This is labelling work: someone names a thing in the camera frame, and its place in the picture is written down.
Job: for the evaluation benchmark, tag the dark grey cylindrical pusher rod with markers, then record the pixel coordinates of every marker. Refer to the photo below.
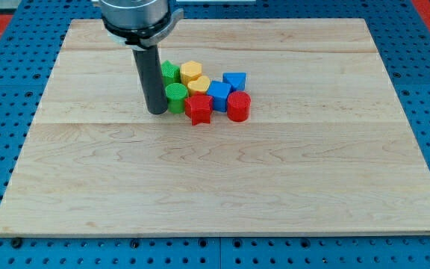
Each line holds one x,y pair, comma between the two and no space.
151,79

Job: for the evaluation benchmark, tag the yellow hexagon block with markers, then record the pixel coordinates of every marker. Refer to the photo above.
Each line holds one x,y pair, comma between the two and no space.
190,71

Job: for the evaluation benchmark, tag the yellow heart block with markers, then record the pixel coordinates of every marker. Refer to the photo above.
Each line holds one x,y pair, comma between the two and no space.
199,86

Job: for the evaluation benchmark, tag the green star block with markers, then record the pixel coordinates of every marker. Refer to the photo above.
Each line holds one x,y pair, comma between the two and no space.
170,73

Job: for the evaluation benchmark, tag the green cylinder block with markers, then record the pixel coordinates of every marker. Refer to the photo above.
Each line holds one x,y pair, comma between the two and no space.
176,93

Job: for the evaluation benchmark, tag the red star block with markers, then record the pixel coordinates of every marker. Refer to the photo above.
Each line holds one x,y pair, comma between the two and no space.
199,108

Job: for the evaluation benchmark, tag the blue cube block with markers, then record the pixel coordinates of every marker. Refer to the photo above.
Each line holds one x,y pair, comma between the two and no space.
220,92

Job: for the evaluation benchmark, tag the blue triangle block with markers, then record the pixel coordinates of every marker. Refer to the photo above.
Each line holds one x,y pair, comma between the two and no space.
237,80

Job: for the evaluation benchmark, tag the red cylinder block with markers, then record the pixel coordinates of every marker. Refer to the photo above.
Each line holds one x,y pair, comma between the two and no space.
238,106

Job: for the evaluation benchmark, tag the light wooden board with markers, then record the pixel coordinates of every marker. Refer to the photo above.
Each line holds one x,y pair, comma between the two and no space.
326,151

